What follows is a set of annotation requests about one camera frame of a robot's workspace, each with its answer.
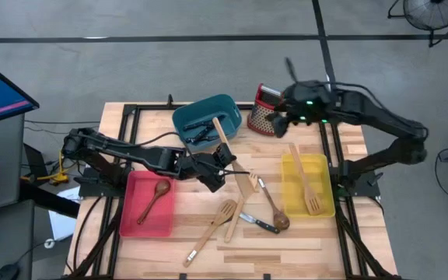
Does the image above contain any yellow plastic tray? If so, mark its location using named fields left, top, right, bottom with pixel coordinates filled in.
left=281, top=153, right=337, bottom=219

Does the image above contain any white paper sheet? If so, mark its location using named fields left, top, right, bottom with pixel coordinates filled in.
left=47, top=186, right=82, bottom=241

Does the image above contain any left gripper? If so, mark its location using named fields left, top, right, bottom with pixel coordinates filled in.
left=175, top=142, right=250, bottom=193

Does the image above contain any teal plastic bin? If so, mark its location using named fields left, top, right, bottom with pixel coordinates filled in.
left=171, top=93, right=243, bottom=152

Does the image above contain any steel knife black handle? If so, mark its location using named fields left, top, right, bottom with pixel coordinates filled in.
left=239, top=211, right=282, bottom=235

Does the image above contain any yellow cable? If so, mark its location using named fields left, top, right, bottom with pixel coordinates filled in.
left=20, top=149, right=70, bottom=186

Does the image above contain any black aluminium rig frame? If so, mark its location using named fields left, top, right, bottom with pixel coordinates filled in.
left=63, top=93, right=404, bottom=280

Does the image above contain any pink plastic tray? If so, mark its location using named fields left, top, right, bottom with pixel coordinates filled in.
left=118, top=170, right=177, bottom=238

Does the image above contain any black floor fan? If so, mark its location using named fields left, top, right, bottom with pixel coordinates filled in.
left=387, top=0, right=448, bottom=48

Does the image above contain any wooden fork spatula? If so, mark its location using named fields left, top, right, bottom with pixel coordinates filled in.
left=224, top=173, right=259, bottom=244

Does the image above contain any dark wooden spoon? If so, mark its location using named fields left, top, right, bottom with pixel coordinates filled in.
left=136, top=180, right=172, bottom=226

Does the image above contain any steel box grater red handle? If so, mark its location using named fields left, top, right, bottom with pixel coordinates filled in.
left=246, top=82, right=287, bottom=137

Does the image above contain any black computer mouse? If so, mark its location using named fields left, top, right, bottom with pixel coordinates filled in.
left=0, top=263, right=19, bottom=280

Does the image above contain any small black-handled knife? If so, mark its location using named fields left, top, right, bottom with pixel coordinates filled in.
left=183, top=119, right=215, bottom=132

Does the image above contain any slotted wooden spatula with label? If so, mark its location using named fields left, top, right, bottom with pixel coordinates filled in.
left=182, top=198, right=238, bottom=268

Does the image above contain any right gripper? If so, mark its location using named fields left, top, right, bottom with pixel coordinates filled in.
left=264, top=101, right=305, bottom=139

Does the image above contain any black paring knife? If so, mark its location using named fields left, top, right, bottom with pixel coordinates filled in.
left=191, top=123, right=217, bottom=144

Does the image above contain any dark spoon with metal band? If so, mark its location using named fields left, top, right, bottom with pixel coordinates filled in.
left=257, top=177, right=291, bottom=231

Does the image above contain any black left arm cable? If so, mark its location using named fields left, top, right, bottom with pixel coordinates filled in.
left=133, top=131, right=196, bottom=157

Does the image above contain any black stand leg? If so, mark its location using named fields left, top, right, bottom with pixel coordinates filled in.
left=19, top=143, right=81, bottom=219

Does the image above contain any serrated black-handled knife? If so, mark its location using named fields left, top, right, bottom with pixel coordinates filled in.
left=186, top=134, right=220, bottom=144

